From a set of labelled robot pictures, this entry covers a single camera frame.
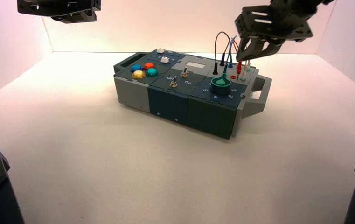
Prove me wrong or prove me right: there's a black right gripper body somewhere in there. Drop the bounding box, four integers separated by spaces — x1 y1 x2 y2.
234 4 314 42

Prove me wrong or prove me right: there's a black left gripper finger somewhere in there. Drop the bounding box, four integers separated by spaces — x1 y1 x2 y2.
51 14 74 24
72 11 97 23

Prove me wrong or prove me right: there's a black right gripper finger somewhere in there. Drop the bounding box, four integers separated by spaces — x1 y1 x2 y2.
246 42 285 60
237 36 260 61

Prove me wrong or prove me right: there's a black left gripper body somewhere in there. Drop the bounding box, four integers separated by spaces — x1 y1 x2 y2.
17 0 101 17

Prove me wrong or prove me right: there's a red banana plug wire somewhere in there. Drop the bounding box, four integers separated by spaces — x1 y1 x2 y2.
231 38 243 81

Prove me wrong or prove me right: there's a green rotary knob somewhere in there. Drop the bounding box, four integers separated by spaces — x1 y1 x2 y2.
210 77 231 96

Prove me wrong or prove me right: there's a grey and teal task box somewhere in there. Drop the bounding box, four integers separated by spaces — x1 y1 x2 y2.
113 48 272 140

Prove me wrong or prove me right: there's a blue banana plug wire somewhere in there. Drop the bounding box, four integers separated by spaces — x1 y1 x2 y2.
223 35 238 75

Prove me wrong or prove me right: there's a white banana plug wire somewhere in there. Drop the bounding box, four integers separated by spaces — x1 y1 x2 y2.
240 58 253 82

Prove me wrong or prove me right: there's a black banana plug wire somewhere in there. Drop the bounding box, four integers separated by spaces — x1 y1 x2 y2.
213 31 231 76

